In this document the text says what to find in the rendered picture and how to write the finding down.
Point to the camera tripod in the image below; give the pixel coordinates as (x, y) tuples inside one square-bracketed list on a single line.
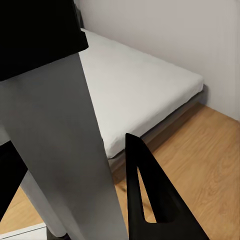
[(47, 112)]

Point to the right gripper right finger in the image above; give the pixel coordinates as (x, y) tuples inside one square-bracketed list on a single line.
[(174, 219)]

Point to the bed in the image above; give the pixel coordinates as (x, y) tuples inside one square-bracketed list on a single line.
[(134, 92)]

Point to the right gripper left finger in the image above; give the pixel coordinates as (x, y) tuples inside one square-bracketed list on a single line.
[(12, 172)]

